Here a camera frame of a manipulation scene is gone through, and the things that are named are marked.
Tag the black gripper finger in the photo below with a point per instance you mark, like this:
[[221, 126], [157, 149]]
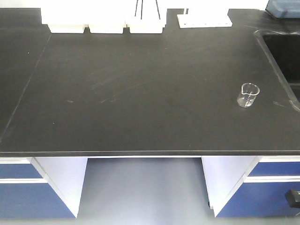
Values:
[[293, 198]]

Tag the clear glass beaker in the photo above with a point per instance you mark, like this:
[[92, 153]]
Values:
[[248, 93]]

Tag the white storage bin right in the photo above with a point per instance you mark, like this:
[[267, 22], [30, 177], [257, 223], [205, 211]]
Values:
[[152, 25]]

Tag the white storage bin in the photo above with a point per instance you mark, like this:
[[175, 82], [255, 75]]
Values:
[[152, 25], [61, 20], [107, 21]]

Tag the white storage bin middle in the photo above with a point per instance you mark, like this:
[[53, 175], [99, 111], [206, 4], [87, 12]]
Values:
[[107, 21]]

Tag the white storage bin left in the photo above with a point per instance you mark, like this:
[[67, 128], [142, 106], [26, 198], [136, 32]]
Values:
[[61, 20]]

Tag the blue right cabinet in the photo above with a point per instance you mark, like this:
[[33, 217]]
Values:
[[251, 186]]

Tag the blue cabinet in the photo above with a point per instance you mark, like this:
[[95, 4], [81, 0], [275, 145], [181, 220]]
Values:
[[251, 186], [41, 187]]

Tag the black lab sink basin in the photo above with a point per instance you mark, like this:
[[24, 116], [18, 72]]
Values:
[[282, 50]]

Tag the blue plastic drying rack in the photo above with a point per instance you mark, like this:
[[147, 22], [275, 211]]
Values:
[[284, 8]]

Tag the white test tube rack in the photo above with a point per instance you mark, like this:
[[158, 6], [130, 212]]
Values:
[[204, 18]]

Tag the black metal tripod stand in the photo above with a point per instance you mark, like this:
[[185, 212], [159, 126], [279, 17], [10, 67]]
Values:
[[147, 9]]

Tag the blue left cabinet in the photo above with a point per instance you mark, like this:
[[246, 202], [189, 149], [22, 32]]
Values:
[[41, 187]]

